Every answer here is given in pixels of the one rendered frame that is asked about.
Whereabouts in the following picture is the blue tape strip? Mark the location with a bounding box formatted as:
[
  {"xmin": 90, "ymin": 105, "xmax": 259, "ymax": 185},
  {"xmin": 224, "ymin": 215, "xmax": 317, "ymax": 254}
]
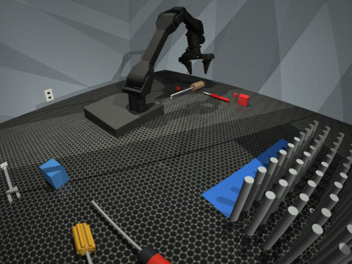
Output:
[{"xmin": 202, "ymin": 139, "xmax": 290, "ymax": 218}]

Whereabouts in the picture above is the blue cube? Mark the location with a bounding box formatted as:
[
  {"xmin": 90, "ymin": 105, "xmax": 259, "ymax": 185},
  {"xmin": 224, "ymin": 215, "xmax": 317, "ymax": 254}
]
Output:
[{"xmin": 40, "ymin": 159, "xmax": 69, "ymax": 189}]

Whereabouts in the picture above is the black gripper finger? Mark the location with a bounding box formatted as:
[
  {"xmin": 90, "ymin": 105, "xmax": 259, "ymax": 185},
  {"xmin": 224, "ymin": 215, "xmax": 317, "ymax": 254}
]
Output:
[
  {"xmin": 202, "ymin": 59, "xmax": 212, "ymax": 74},
  {"xmin": 182, "ymin": 61, "xmax": 192, "ymax": 75}
]

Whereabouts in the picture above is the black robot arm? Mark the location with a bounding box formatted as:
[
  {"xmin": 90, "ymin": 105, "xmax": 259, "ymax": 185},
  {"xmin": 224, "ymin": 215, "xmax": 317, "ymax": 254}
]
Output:
[{"xmin": 122, "ymin": 7, "xmax": 205, "ymax": 115}]

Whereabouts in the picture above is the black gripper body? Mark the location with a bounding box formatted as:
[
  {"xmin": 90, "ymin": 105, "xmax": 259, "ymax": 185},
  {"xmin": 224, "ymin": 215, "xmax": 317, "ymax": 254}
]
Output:
[{"xmin": 179, "ymin": 43, "xmax": 215, "ymax": 63}]

